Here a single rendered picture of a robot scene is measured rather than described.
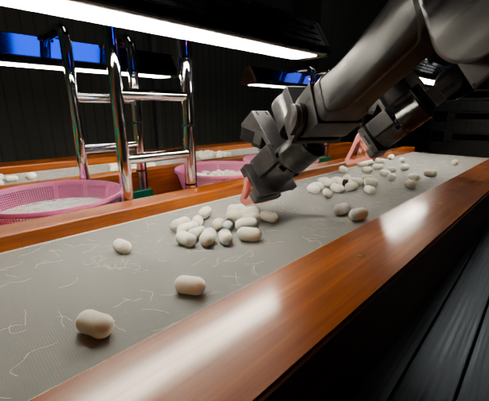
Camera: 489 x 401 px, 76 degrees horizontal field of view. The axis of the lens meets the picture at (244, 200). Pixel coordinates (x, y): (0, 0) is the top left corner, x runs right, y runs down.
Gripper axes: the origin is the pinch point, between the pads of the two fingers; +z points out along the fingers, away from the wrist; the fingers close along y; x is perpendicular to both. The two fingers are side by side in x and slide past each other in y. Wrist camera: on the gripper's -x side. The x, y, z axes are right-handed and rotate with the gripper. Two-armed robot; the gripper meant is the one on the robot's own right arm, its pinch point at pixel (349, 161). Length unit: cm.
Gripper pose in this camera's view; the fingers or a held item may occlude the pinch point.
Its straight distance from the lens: 80.6
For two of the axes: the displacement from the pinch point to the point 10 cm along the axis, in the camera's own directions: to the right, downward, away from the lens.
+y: -7.1, 1.9, -6.7
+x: 4.5, 8.6, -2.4
